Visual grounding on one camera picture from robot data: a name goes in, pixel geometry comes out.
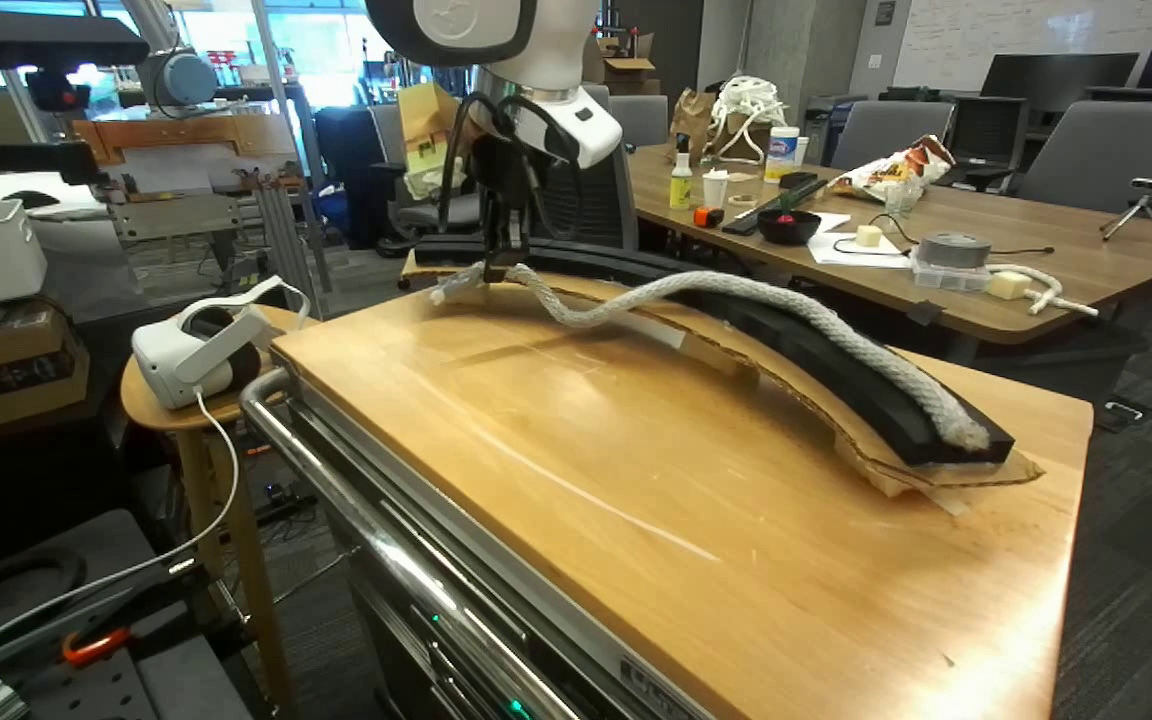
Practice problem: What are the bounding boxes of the orange handled clamp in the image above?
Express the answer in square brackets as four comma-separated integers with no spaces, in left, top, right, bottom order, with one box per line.
[55,625,137,672]

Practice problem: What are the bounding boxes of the black flat bar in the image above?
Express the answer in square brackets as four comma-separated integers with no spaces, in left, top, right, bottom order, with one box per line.
[722,173,827,241]

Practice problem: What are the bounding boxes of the grey round lamp head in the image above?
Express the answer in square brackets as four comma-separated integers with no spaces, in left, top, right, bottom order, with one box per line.
[140,43,225,111]

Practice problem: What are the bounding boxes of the round wooden stool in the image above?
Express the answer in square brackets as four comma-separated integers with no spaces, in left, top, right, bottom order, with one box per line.
[115,300,322,711]

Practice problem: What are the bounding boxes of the clear crumpled plastic wrap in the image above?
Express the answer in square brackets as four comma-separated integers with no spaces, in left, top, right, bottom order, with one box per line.
[872,173,934,225]

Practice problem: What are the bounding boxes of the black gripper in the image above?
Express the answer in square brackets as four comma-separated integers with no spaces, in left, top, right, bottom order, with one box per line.
[469,123,539,287]

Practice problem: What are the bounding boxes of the grey duct tape roll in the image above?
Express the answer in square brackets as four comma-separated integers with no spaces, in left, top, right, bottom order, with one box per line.
[921,231,991,278]

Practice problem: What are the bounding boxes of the grey office chair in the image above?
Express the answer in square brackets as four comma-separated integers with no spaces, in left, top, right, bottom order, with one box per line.
[827,95,959,177]
[1012,95,1152,217]
[601,91,676,153]
[535,138,644,257]

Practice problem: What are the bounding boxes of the silver cart handle bar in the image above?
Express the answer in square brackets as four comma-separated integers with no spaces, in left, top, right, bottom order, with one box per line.
[237,365,580,720]

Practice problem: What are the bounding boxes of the white bottle blue label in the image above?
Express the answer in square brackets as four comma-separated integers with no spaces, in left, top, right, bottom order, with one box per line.
[759,121,808,190]

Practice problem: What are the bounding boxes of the white paper sheet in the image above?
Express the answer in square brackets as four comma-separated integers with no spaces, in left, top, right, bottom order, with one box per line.
[808,212,921,271]

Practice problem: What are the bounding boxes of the wooden workbench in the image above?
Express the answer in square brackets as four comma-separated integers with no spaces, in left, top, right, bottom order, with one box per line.
[70,110,333,323]

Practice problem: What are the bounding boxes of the white charger cable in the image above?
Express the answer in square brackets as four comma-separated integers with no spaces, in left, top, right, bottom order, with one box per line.
[981,259,1104,323]

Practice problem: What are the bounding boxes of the small silver tripod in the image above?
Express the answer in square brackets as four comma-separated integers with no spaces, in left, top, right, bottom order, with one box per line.
[1095,173,1152,247]

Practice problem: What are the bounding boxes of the white coiled cable bundle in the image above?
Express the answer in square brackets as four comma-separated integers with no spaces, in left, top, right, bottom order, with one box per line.
[709,71,793,167]

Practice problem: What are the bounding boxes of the small brown cardboard box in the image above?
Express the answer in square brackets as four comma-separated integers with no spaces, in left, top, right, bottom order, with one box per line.
[601,31,670,95]

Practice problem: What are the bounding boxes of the black bowl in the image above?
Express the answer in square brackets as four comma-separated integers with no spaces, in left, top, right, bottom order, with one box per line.
[751,206,827,247]

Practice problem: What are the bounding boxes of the wooden office desk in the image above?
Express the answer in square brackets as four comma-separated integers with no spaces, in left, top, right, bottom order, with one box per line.
[629,138,1152,403]

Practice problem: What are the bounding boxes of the black flat panel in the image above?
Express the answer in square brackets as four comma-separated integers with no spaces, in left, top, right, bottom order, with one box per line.
[0,3,153,71]

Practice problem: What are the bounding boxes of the white braided rope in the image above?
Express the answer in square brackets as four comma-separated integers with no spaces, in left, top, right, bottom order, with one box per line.
[434,257,1001,455]

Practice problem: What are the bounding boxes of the perforated metal breadboard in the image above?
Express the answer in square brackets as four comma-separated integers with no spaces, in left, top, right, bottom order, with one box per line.
[0,635,260,720]

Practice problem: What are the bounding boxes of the small white cup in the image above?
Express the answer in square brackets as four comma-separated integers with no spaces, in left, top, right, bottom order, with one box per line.
[702,166,735,212]

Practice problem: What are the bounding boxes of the white headset cable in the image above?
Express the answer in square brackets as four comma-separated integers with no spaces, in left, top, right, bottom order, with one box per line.
[0,385,250,678]

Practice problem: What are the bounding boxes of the white VR headset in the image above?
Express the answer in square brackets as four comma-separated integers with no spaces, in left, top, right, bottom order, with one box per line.
[129,278,318,415]

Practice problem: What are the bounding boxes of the yellow bag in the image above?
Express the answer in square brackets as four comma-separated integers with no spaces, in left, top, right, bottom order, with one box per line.
[401,86,469,206]

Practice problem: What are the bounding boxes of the chip snack bag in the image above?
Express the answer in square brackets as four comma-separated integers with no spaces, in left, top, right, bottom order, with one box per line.
[852,133,959,206]

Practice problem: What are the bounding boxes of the white bottle green label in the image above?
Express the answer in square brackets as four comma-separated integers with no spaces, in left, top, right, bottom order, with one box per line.
[663,128,695,217]

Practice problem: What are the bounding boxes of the grey tool cart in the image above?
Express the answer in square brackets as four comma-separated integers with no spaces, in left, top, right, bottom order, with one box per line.
[237,365,1099,720]

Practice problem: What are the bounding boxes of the black curved foam strip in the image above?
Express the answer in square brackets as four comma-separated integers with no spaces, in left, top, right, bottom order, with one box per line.
[394,231,1021,472]

